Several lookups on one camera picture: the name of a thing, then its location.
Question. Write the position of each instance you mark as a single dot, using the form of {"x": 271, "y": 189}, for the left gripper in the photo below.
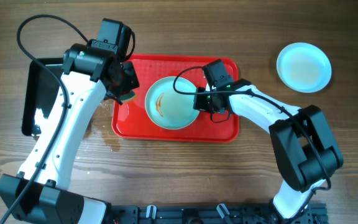
{"x": 125, "y": 82}

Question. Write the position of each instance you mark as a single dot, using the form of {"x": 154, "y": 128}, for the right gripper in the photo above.
{"x": 202, "y": 101}

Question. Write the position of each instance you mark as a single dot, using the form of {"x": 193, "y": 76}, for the green and orange sponge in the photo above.
{"x": 128, "y": 97}

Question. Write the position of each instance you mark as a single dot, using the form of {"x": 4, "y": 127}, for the light blue plate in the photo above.
{"x": 304, "y": 67}
{"x": 167, "y": 108}

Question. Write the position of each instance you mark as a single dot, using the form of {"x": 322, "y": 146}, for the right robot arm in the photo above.
{"x": 305, "y": 149}

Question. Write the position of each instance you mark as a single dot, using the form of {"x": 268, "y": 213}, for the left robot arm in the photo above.
{"x": 97, "y": 70}

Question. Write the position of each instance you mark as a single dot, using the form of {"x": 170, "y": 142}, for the black rectangular tray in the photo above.
{"x": 42, "y": 90}

